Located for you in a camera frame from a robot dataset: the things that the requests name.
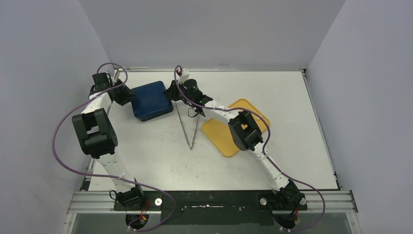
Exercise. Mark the yellow plastic tray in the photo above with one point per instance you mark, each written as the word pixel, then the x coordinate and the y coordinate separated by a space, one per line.
pixel 219 133

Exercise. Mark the blue box lid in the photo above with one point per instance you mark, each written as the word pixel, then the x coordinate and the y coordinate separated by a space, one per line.
pixel 149 98

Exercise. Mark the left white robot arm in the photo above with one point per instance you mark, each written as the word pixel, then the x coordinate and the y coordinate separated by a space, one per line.
pixel 98 139

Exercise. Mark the metal tongs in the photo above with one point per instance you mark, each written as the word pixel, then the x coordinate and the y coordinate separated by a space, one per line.
pixel 189 120

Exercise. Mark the aluminium rail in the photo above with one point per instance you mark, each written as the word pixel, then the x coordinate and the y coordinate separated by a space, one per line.
pixel 99 202

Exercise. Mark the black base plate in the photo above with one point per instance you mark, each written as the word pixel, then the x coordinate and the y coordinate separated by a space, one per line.
pixel 215 207

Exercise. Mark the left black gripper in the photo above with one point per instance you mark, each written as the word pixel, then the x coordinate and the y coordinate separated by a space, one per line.
pixel 127 95

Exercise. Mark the blue chocolate box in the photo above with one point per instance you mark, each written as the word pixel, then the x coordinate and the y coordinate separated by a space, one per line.
pixel 155 114

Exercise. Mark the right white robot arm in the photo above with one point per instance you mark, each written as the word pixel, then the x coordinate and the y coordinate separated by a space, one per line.
pixel 245 133

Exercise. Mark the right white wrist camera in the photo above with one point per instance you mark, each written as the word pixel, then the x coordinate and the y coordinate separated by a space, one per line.
pixel 183 75

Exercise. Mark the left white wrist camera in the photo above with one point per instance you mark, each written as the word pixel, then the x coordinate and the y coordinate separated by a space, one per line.
pixel 115 76

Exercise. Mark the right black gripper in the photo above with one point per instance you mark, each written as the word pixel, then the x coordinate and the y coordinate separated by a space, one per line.
pixel 174 91

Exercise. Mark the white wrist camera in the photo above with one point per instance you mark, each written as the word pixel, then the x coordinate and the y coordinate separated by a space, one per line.
pixel 183 75
pixel 115 76

